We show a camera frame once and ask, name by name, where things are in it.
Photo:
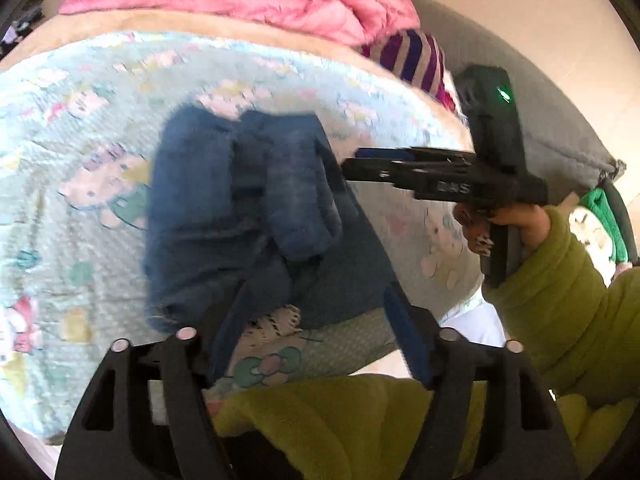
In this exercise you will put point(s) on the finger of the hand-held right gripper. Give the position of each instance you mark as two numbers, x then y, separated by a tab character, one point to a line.
400	153
380	172

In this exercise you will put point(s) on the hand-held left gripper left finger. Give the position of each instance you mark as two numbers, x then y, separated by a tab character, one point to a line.
229	330

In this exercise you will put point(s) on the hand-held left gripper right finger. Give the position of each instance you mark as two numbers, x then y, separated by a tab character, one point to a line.
407	340

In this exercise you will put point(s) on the blue pants with lace cuffs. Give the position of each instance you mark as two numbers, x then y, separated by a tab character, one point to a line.
210	210

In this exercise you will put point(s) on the person's right forearm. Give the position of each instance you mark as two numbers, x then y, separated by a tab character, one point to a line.
560	305

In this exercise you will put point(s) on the person's right hand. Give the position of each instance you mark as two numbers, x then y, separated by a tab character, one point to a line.
530	225

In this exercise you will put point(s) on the grey pillow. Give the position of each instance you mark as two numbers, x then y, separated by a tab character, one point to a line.
555	125

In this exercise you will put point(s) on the white bed skirt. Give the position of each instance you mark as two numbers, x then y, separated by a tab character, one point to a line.
475	325

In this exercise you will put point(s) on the purple striped cloth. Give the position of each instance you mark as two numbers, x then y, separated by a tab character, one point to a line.
415	60

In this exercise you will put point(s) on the person's green jacket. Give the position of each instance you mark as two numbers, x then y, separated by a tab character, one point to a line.
350	425

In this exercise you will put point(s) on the green cloth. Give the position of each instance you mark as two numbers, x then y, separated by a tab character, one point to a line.
606	220

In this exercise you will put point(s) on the beige bed sheet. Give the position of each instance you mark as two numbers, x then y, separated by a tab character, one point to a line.
175	21

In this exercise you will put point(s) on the light blue cartoon printed blanket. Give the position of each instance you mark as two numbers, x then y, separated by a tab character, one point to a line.
60	135

